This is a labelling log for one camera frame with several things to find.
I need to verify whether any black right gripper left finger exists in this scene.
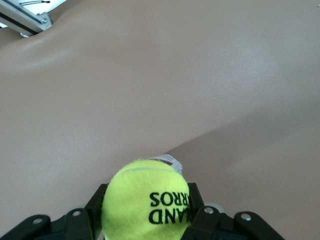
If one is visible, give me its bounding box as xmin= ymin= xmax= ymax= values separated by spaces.
xmin=0 ymin=183 xmax=111 ymax=240

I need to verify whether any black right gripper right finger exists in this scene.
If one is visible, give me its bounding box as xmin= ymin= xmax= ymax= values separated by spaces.
xmin=182 ymin=182 xmax=286 ymax=240

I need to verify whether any yellow tennis ball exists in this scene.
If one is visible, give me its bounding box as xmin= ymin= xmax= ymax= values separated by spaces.
xmin=101 ymin=157 xmax=192 ymax=240

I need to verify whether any clear Wilson tennis ball can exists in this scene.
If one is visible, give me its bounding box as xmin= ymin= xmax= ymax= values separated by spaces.
xmin=147 ymin=154 xmax=185 ymax=176

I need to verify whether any aluminium camera mount post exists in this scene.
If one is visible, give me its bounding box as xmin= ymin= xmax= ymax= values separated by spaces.
xmin=0 ymin=0 xmax=54 ymax=39

